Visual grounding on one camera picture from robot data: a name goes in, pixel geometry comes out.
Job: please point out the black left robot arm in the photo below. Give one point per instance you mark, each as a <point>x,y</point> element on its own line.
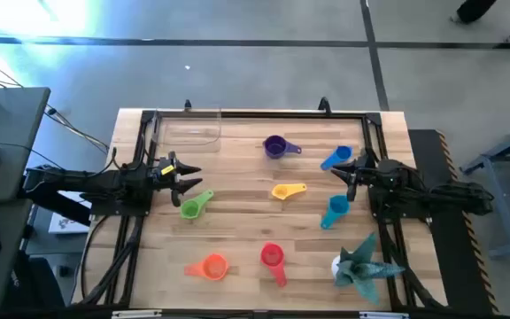
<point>82,181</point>

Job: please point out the grey desk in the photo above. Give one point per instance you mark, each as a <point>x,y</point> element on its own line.
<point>2,279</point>
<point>11,124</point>

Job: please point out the purple measuring cup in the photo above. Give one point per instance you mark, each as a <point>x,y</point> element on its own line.
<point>275,148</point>

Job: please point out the black table clamp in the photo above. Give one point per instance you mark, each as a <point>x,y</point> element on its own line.
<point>324,105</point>
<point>187,105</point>

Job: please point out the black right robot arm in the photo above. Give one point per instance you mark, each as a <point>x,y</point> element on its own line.
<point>436,195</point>

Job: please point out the blue metal cart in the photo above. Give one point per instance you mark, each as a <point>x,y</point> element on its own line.
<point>498,154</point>

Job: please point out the small white object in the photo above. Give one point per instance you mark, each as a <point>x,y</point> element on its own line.
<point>334,266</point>

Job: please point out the yellow measuring cup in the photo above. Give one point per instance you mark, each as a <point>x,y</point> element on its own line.
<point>295,189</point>

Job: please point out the teal crumpled cloth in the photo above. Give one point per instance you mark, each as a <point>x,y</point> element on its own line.
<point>361,270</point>

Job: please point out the white printed sheet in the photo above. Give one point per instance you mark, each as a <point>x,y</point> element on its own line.
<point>67,223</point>

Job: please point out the red measuring cup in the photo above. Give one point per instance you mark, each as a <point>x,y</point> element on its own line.
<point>272,256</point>

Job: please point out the teal measuring cup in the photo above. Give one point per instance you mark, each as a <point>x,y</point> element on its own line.
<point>338,204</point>

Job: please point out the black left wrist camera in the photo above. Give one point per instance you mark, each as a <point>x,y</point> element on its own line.
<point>166,170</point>

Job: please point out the black hazard-striped mat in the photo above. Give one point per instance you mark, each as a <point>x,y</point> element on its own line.
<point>450,266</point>

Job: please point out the clear plastic basket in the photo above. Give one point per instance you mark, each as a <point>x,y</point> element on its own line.
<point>184,133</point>

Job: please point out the orange measuring cup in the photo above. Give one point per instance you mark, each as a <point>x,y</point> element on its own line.
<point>215,267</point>

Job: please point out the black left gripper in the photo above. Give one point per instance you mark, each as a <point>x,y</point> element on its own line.
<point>166,181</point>

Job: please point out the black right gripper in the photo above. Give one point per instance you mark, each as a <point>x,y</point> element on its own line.
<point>363,177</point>

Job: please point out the silver table bracket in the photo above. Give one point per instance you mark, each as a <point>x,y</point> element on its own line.
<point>136,314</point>
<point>383,315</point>

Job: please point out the dark blue measuring cup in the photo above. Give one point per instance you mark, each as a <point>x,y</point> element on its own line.
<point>341,153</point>

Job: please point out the green measuring cup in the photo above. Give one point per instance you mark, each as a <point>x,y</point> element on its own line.
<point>189,209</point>

